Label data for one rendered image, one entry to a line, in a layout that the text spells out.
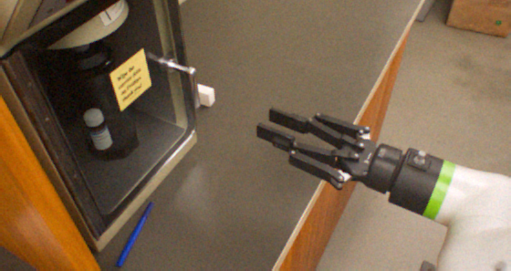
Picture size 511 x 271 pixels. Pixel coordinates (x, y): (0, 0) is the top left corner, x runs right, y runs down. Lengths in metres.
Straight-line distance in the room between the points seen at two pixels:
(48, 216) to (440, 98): 2.39
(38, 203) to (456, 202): 0.54
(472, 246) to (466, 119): 2.08
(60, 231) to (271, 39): 0.88
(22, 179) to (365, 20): 1.14
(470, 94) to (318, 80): 1.75
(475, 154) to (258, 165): 1.67
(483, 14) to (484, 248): 2.81
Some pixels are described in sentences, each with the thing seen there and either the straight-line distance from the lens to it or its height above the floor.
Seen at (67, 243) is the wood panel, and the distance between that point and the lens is 0.64.
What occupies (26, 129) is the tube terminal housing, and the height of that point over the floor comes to 1.26.
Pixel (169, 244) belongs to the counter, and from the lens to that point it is 0.86.
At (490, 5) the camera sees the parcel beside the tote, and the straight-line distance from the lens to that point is 3.28.
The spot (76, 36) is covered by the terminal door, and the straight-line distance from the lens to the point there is 0.62.
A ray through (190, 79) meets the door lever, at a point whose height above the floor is 1.19.
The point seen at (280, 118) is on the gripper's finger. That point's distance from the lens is 0.76.
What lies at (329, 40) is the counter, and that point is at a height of 0.94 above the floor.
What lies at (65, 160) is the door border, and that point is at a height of 1.20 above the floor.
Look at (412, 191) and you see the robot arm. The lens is 0.67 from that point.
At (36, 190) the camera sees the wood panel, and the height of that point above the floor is 1.28.
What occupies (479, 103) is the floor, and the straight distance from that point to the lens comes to 2.77.
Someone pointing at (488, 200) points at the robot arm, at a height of 1.20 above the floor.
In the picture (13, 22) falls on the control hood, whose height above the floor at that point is 1.45.
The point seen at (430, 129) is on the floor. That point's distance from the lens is 2.50.
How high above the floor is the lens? 1.68
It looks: 45 degrees down
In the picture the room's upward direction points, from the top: straight up
